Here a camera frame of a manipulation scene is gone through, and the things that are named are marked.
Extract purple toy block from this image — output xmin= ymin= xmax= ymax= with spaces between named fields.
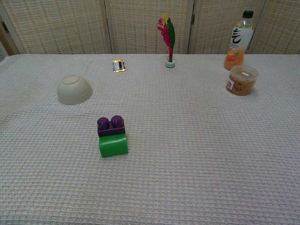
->
xmin=97 ymin=115 xmax=125 ymax=138

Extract green toy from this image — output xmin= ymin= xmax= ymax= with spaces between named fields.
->
xmin=98 ymin=133 xmax=130 ymax=158

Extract white woven tablecloth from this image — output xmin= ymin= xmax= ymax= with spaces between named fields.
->
xmin=0 ymin=54 xmax=300 ymax=225

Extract battery pack in wrapper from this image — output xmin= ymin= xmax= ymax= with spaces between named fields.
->
xmin=112 ymin=59 xmax=128 ymax=73

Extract colourful feather shuttlecock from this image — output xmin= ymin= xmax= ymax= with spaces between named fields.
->
xmin=157 ymin=13 xmax=176 ymax=69

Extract cream upturned bowl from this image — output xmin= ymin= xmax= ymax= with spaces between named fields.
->
xmin=57 ymin=75 xmax=94 ymax=105

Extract woven folding screen panel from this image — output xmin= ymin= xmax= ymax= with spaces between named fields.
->
xmin=0 ymin=0 xmax=112 ymax=55
xmin=0 ymin=14 xmax=24 ymax=57
xmin=104 ymin=0 xmax=195 ymax=54
xmin=187 ymin=0 xmax=268 ymax=54
xmin=248 ymin=0 xmax=300 ymax=55

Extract clear plastic snack jar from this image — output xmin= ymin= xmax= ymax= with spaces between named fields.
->
xmin=225 ymin=65 xmax=259 ymax=97

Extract orange juice bottle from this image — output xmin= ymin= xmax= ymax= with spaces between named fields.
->
xmin=224 ymin=10 xmax=255 ymax=71

